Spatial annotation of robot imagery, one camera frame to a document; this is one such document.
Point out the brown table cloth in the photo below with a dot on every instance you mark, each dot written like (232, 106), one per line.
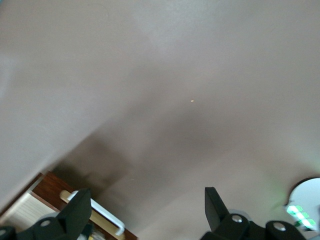
(160, 75)

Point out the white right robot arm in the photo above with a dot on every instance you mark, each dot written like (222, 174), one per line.
(307, 195)

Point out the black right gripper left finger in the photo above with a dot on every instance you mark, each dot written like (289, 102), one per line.
(72, 220)

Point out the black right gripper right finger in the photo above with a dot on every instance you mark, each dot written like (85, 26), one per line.
(220, 222)

